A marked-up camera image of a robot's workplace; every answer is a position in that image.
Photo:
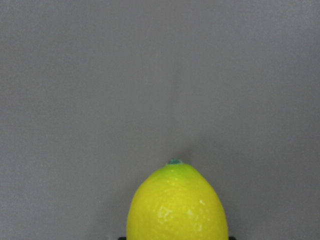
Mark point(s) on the yellow lemon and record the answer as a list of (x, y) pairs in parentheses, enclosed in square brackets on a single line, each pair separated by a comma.
[(176, 203)]

